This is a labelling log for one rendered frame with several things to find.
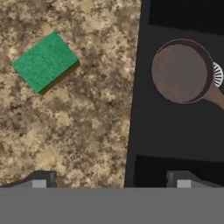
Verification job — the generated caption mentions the green sponge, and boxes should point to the green sponge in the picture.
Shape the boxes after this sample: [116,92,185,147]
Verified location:
[11,30,81,95]

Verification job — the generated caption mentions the brown frying pan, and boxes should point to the brown frying pan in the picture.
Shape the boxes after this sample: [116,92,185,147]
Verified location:
[150,38,224,110]

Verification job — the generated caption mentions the white sink drain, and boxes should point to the white sink drain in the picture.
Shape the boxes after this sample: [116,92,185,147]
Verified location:
[212,61,224,88]

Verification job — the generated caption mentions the black sink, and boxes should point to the black sink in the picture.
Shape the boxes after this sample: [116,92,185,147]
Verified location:
[123,0,224,188]

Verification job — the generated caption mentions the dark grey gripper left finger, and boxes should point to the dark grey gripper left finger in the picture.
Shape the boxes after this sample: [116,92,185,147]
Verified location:
[0,170,58,189]

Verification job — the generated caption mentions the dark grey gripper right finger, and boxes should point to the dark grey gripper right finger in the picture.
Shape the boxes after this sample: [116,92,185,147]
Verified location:
[165,170,224,189]

